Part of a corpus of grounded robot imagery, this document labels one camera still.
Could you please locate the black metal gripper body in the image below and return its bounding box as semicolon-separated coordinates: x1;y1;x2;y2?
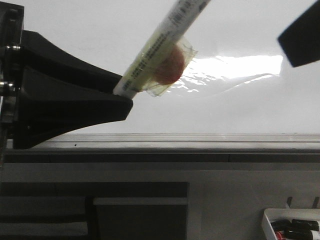
0;1;24;172

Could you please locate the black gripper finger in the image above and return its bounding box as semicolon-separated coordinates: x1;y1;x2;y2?
277;2;320;68
13;30;133;150

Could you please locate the white whiteboard marker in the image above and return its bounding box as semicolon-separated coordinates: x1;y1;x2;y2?
112;0;209;99

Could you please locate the dark cabinet with white edge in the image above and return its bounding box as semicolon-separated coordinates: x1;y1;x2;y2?
93;197;188;240

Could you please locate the white plastic tray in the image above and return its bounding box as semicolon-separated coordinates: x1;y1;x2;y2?
261;208;320;240

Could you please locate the black marker in tray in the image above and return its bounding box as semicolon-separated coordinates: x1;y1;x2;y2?
271;219;320;240

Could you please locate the red-capped marker in tray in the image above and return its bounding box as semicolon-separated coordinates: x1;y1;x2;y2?
274;231;286;240

